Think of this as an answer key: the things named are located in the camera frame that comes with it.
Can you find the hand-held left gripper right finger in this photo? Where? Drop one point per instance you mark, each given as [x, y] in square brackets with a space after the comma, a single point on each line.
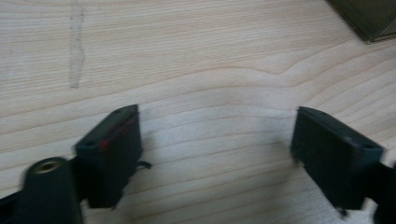
[331, 161]

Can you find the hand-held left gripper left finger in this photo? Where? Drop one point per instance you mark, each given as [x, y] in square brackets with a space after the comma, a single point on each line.
[107, 161]

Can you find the dark green box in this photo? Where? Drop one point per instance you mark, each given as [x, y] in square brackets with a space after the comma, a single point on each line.
[367, 17]

